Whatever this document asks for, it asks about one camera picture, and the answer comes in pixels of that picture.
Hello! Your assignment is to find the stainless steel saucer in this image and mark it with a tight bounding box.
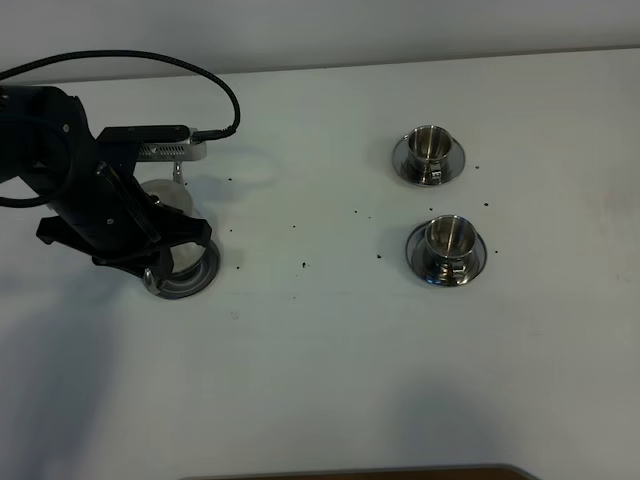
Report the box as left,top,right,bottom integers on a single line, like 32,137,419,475
405,221,487,287
391,135,466,187

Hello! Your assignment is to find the far stainless steel teacup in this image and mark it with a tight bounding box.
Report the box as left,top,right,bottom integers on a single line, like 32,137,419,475
405,125,453,185

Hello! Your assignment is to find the stainless steel teacup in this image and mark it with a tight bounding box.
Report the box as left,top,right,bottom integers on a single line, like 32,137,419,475
405,125,453,185
425,215,477,277

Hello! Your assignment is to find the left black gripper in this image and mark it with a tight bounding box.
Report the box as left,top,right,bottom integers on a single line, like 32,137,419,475
36,159,212,280

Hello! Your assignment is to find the near stainless steel teacup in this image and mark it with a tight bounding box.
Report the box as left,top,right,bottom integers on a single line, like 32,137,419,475
425,215,477,277

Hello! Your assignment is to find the near stainless steel saucer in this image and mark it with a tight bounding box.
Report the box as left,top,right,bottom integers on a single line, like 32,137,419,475
405,221,487,287

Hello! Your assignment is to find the round steel teapot trivet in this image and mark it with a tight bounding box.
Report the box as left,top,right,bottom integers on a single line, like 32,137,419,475
142,240,221,300

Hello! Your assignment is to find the stainless steel teapot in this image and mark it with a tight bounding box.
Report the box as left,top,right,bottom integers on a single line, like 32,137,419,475
142,162,205,274

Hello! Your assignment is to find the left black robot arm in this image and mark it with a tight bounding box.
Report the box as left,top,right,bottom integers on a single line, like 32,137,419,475
1,85,220,298

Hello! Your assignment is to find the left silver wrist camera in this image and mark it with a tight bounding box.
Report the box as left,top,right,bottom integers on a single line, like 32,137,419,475
137,142,207,162

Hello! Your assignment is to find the far stainless steel saucer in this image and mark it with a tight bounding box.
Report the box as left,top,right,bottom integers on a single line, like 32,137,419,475
391,135,466,187

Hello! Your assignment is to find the left braided black cable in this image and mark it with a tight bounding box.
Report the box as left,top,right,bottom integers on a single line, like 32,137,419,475
0,48,243,142

